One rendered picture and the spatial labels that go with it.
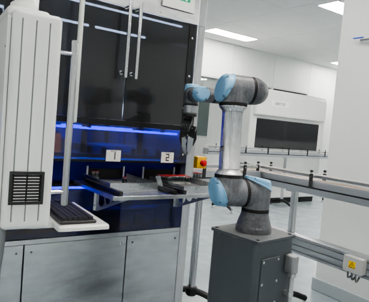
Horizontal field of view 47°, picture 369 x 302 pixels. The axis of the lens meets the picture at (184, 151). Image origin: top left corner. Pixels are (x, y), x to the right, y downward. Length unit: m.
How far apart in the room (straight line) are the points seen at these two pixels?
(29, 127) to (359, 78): 2.51
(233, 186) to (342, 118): 1.88
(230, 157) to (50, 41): 0.80
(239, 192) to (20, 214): 0.82
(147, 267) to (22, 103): 1.35
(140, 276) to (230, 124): 1.17
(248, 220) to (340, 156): 1.77
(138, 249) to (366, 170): 1.75
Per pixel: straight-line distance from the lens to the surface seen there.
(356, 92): 3.42
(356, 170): 3.36
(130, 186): 2.05
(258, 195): 1.76
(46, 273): 2.29
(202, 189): 2.14
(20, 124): 1.54
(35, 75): 1.55
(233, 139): 1.71
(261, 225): 1.78
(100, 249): 2.36
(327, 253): 2.82
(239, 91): 1.71
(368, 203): 2.60
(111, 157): 2.27
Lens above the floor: 1.20
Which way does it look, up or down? 3 degrees down
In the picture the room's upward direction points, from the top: 5 degrees clockwise
